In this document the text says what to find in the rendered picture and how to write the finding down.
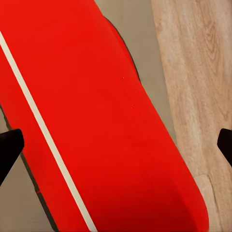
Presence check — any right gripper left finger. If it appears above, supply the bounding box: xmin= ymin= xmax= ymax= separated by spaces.
xmin=0 ymin=129 xmax=25 ymax=185

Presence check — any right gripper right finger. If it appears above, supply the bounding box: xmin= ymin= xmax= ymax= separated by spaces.
xmin=217 ymin=128 xmax=232 ymax=166

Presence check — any radio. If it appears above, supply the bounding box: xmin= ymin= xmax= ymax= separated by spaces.
xmin=0 ymin=0 xmax=209 ymax=232

